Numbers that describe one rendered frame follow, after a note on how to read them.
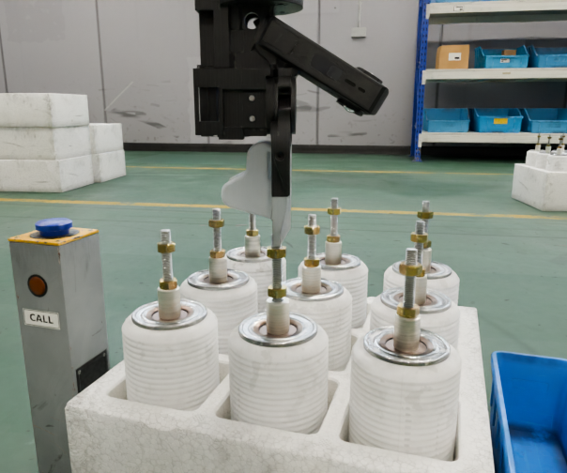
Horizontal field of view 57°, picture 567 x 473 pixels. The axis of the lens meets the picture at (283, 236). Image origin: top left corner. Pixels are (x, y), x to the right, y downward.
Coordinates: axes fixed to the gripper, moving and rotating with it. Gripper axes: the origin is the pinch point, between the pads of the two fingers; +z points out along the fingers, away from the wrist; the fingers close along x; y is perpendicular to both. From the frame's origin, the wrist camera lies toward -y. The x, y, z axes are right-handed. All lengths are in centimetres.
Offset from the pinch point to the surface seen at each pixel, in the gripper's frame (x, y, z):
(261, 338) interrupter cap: 2.4, 2.1, 9.5
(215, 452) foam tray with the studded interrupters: 6.3, 5.9, 18.7
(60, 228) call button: -10.8, 25.9, 2.5
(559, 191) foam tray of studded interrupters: -193, -119, 26
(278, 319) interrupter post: 1.0, 0.6, 8.2
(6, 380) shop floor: -34, 49, 35
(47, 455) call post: -9.3, 29.7, 31.1
